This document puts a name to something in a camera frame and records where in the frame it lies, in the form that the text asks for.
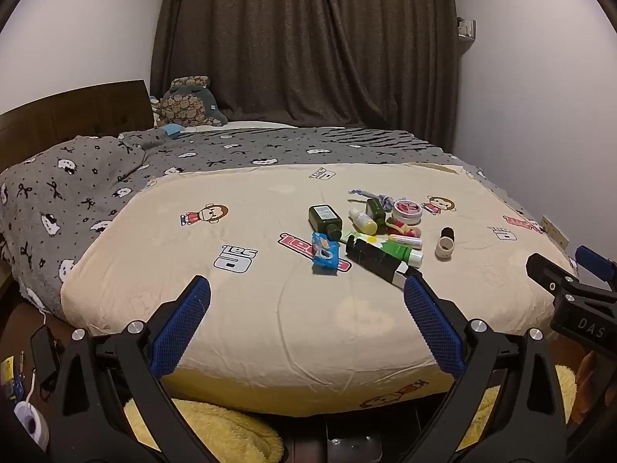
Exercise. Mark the white jar black cap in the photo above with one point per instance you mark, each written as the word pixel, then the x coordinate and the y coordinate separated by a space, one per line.
pixel 444 249

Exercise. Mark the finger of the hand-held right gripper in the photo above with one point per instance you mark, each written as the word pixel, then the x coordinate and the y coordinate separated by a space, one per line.
pixel 549 272
pixel 595 260

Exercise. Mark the dark brown curtain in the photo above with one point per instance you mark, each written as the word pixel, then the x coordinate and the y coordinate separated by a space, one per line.
pixel 308 33

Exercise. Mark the white lip balm stick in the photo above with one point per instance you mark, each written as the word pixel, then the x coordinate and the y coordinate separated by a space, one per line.
pixel 405 240

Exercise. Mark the grey printed blanket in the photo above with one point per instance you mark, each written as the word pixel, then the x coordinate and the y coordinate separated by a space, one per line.
pixel 72 193

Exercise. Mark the white pillow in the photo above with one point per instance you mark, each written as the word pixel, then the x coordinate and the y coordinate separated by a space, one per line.
pixel 250 125

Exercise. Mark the blue packet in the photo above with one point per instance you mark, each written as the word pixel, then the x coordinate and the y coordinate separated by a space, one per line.
pixel 324 251

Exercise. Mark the round tin pink lid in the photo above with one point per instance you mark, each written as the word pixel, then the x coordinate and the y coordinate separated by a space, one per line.
pixel 406 211

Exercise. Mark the wall socket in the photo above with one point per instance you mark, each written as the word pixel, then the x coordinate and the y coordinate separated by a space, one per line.
pixel 554 231

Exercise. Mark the red yellow wrappers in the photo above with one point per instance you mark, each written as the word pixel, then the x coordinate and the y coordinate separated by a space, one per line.
pixel 402 227

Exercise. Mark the large dark green bottle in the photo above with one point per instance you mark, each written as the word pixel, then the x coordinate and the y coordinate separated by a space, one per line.
pixel 324 217

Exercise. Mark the green tube white cap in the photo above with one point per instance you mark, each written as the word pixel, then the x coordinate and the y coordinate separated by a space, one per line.
pixel 399 251

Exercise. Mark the brown cardboard box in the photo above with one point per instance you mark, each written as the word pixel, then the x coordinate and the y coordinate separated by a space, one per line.
pixel 72 111

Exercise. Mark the blue frayed cloth strip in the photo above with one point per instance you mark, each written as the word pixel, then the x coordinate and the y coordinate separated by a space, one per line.
pixel 385 198

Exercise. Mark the white round device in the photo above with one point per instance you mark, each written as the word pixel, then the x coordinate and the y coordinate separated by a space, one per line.
pixel 31 422

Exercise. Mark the grey patterned plush toy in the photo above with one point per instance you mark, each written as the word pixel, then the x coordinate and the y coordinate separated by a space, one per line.
pixel 185 103

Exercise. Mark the light blue cloth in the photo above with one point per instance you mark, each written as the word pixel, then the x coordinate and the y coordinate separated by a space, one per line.
pixel 169 129

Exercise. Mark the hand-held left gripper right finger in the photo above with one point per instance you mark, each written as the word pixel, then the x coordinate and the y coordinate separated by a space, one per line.
pixel 434 328

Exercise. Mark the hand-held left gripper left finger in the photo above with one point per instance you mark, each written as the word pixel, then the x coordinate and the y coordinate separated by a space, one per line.
pixel 181 328

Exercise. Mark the cream printed blanket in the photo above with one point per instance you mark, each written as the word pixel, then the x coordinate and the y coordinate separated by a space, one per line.
pixel 270 328

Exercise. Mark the white bottle yellow band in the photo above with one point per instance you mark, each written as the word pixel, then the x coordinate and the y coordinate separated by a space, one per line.
pixel 361 219

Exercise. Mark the black power adapter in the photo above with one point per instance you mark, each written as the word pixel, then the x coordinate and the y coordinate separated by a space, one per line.
pixel 46 357

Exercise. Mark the black and white box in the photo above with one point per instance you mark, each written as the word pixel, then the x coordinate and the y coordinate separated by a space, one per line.
pixel 373 258

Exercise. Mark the yellow fluffy rug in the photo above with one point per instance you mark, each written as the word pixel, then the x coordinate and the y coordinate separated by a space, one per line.
pixel 217 424

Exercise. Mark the slim dark green bottle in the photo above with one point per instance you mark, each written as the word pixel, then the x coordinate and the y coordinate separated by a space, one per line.
pixel 376 211

